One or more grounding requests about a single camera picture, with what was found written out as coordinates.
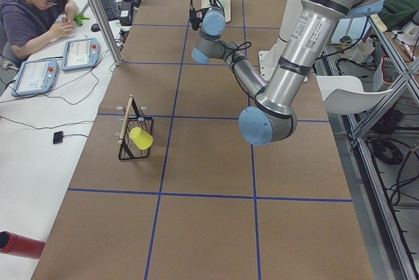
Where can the black box on desk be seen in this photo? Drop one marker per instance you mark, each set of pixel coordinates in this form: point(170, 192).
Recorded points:
point(126, 13)

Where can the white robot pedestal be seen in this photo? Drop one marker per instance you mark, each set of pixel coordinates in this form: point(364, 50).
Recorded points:
point(268, 59)

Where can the teach pendant near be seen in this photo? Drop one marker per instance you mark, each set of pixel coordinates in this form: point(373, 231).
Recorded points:
point(35, 77)

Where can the computer mouse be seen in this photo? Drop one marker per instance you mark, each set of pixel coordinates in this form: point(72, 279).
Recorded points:
point(95, 28)

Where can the white chair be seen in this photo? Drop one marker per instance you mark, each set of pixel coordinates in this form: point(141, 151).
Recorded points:
point(345, 94)

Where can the red bottle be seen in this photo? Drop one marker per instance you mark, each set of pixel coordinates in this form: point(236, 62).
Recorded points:
point(17, 245)

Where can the black phone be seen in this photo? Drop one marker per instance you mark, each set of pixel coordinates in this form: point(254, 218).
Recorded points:
point(58, 137)

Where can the cream rabbit tray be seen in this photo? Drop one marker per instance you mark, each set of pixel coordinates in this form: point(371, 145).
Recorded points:
point(224, 3)

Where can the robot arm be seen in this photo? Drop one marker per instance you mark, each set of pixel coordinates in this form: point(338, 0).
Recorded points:
point(272, 118)

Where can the seated person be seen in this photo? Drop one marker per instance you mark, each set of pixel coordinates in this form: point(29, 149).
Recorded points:
point(30, 25)

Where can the aluminium frame post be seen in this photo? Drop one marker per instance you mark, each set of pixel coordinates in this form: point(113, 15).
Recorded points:
point(105, 29)

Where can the yellow plastic cup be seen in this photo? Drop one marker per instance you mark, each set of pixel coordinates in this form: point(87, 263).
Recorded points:
point(141, 138)

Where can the black keyboard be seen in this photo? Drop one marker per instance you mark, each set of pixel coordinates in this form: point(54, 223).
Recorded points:
point(111, 9)

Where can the teach pendant far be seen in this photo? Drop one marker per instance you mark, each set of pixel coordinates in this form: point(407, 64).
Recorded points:
point(80, 54)

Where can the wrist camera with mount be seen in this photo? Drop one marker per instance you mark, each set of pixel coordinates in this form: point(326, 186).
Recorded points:
point(196, 17)

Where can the black wire cup rack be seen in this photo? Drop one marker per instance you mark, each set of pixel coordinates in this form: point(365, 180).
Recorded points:
point(134, 116)

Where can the teach pendant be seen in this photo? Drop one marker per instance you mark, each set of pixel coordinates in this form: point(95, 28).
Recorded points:
point(35, 77)
point(80, 54)

